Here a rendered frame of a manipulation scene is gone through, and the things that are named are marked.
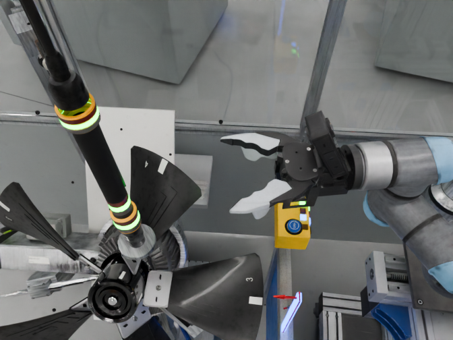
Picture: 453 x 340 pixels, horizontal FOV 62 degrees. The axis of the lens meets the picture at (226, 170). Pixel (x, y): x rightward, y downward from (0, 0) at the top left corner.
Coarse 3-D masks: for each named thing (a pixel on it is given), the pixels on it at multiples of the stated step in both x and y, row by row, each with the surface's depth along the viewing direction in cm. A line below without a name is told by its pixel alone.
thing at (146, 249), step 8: (144, 232) 71; (152, 232) 71; (120, 240) 70; (152, 240) 70; (120, 248) 70; (128, 248) 70; (136, 248) 70; (144, 248) 70; (152, 248) 70; (128, 256) 69; (136, 256) 69; (144, 256) 69
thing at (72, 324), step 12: (60, 312) 91; (72, 312) 93; (84, 312) 96; (12, 324) 91; (24, 324) 92; (36, 324) 93; (48, 324) 94; (60, 324) 96; (72, 324) 99; (0, 336) 93; (12, 336) 94; (24, 336) 95; (36, 336) 96; (48, 336) 98; (60, 336) 101
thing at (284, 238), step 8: (280, 208) 119; (288, 208) 119; (296, 208) 119; (280, 216) 118; (288, 216) 118; (296, 216) 118; (280, 224) 116; (280, 232) 114; (288, 232) 114; (304, 232) 114; (280, 240) 116; (288, 240) 116; (296, 240) 115; (304, 240) 115; (288, 248) 121; (296, 248) 120; (304, 248) 120
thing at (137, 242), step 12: (48, 60) 36; (60, 60) 36; (60, 72) 37; (72, 72) 39; (48, 84) 39; (60, 84) 38; (72, 84) 38; (60, 96) 38; (72, 96) 39; (84, 96) 40; (60, 108) 40; (72, 108) 40; (132, 240) 67; (144, 240) 70
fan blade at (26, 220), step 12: (12, 192) 83; (24, 192) 82; (12, 204) 86; (24, 204) 84; (0, 216) 93; (12, 216) 90; (24, 216) 87; (36, 216) 84; (12, 228) 97; (24, 228) 93; (36, 228) 88; (48, 228) 85; (48, 240) 90; (60, 240) 86; (72, 252) 88
